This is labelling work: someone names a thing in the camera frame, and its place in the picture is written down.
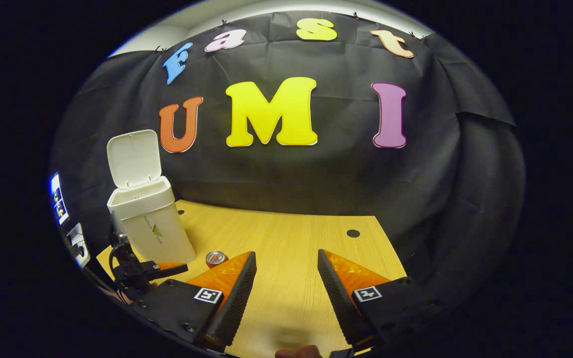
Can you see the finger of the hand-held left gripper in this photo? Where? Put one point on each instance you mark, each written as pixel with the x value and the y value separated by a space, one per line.
pixel 167 271

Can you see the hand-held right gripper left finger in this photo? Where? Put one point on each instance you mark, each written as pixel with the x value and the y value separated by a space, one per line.
pixel 237 303

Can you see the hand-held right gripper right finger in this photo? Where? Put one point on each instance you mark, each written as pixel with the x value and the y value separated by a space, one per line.
pixel 338 298

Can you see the red pop can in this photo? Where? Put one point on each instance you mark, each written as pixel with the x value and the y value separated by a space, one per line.
pixel 216 258

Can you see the white desktop garbage bin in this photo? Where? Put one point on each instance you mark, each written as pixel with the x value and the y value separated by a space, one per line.
pixel 152 223

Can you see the wooden desktop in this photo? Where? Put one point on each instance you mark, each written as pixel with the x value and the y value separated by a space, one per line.
pixel 286 238

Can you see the white box device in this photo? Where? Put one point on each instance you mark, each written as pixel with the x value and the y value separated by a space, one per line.
pixel 77 243

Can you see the lit monitor screen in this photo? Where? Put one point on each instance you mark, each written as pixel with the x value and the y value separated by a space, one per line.
pixel 58 199

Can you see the black backdrop cloth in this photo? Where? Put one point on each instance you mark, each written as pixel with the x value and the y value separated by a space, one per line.
pixel 341 174

